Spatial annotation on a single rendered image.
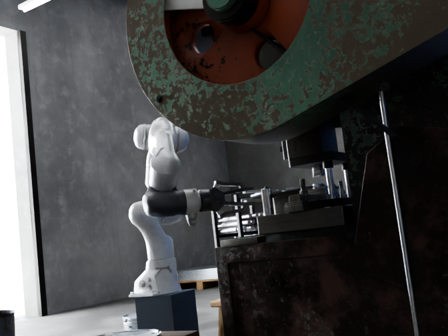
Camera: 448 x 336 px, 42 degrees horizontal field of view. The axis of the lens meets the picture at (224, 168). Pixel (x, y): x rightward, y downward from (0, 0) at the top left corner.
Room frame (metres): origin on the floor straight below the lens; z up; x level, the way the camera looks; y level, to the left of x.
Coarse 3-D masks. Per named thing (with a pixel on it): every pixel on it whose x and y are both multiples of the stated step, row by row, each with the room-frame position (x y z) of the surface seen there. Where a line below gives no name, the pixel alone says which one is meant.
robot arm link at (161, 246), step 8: (136, 208) 2.32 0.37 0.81; (136, 216) 2.32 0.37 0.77; (144, 216) 2.32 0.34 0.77; (136, 224) 2.34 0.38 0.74; (144, 224) 2.34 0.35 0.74; (152, 224) 2.34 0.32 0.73; (160, 224) 2.37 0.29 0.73; (144, 232) 2.37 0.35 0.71; (152, 232) 2.36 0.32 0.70; (160, 232) 2.36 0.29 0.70; (152, 240) 2.37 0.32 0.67; (160, 240) 2.37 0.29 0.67; (168, 240) 2.39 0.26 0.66; (152, 248) 2.37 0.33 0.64; (160, 248) 2.37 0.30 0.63; (168, 248) 2.38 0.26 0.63; (152, 256) 2.38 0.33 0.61; (160, 256) 2.37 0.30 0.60; (168, 256) 2.38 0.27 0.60
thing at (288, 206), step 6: (300, 180) 1.85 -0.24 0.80; (300, 192) 1.85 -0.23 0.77; (306, 192) 1.84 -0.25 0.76; (294, 198) 1.79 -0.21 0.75; (300, 198) 1.78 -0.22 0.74; (306, 198) 1.82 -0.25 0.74; (312, 198) 1.86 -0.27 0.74; (318, 198) 1.90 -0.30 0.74; (288, 204) 1.79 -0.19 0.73; (294, 204) 1.78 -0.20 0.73; (300, 204) 1.77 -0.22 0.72; (306, 204) 1.79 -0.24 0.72; (288, 210) 1.79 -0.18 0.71; (294, 210) 1.77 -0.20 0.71; (300, 210) 1.76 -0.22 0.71
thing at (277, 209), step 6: (288, 192) 1.99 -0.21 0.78; (294, 192) 1.97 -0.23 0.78; (246, 198) 2.08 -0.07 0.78; (252, 198) 2.06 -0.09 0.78; (258, 198) 2.05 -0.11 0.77; (276, 198) 2.03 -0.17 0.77; (282, 198) 2.02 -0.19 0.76; (288, 198) 2.01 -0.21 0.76; (276, 204) 2.04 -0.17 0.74; (282, 204) 2.02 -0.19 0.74; (276, 210) 2.04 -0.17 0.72; (282, 210) 2.03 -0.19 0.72
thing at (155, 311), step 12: (144, 300) 2.36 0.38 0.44; (156, 300) 2.34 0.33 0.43; (168, 300) 2.31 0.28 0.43; (180, 300) 2.36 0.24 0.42; (192, 300) 2.44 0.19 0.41; (144, 312) 2.37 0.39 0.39; (156, 312) 2.34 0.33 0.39; (168, 312) 2.31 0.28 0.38; (180, 312) 2.35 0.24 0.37; (192, 312) 2.43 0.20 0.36; (144, 324) 2.37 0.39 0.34; (156, 324) 2.34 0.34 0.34; (168, 324) 2.31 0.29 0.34; (180, 324) 2.34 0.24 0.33; (192, 324) 2.42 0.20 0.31
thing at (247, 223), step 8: (240, 200) 4.38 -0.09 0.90; (240, 208) 4.37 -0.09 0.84; (216, 216) 4.62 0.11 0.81; (232, 216) 4.57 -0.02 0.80; (240, 216) 4.36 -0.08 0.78; (248, 216) 4.40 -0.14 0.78; (256, 216) 4.42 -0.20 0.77; (216, 224) 4.62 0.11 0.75; (224, 224) 4.60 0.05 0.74; (232, 224) 4.52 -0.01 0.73; (240, 224) 4.36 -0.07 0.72; (248, 224) 4.39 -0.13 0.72; (256, 224) 4.56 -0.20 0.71; (216, 232) 4.61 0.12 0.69; (224, 232) 4.57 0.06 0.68; (232, 232) 4.50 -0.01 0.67; (240, 232) 4.35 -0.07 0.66; (248, 232) 4.40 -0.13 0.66; (256, 232) 4.45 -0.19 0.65; (216, 240) 4.61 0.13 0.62
